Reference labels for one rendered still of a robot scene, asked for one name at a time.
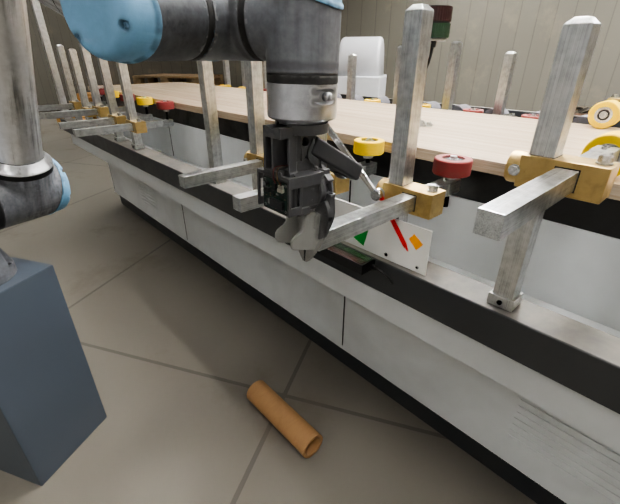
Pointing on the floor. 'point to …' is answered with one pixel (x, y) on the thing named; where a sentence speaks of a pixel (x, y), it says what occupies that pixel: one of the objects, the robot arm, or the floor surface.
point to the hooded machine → (374, 81)
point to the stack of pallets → (175, 78)
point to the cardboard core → (285, 419)
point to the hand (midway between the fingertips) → (310, 252)
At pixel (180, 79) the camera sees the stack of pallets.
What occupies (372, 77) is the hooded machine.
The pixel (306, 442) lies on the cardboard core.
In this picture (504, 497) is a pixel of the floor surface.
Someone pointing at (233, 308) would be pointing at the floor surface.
